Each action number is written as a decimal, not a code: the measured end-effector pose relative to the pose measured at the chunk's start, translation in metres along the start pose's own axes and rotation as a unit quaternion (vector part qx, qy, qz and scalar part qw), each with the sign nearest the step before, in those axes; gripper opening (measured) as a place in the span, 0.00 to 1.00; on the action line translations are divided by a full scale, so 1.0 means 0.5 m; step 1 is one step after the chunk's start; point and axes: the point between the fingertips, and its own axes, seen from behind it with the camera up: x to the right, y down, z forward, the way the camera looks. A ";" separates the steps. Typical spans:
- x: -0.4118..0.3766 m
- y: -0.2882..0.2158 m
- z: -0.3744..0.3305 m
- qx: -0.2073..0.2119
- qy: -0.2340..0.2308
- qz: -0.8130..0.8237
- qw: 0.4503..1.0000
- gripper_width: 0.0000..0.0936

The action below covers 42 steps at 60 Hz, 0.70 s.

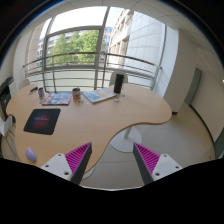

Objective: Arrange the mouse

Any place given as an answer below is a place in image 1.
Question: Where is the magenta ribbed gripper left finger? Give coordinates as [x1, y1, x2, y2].
[40, 142, 93, 186]

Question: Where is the white chair behind table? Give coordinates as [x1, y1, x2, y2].
[109, 71, 128, 86]

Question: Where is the colourful magazine left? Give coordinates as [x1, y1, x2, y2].
[43, 92, 72, 105]

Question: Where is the red white mug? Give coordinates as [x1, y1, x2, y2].
[72, 87, 80, 99]

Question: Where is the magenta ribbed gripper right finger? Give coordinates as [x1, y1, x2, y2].
[132, 142, 184, 186]

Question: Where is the patterned tumbler cup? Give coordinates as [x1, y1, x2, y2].
[38, 87, 44, 99]

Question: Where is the grey green door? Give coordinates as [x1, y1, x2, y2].
[185, 68, 202, 105]

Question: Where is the black printer on left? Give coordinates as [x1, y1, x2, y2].
[0, 77, 14, 118]

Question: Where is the black mouse pad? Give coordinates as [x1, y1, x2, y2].
[24, 108, 61, 135]

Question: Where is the black cylindrical speaker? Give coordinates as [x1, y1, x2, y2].
[114, 74, 124, 93]

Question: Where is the lilac computer mouse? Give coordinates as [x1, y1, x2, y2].
[25, 147, 36, 162]

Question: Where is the light wooden curved table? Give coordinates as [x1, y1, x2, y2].
[7, 84, 172, 170]

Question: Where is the white round table base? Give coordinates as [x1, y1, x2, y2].
[110, 127, 142, 153]

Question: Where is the metal balcony railing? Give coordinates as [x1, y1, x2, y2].
[23, 52, 162, 92]

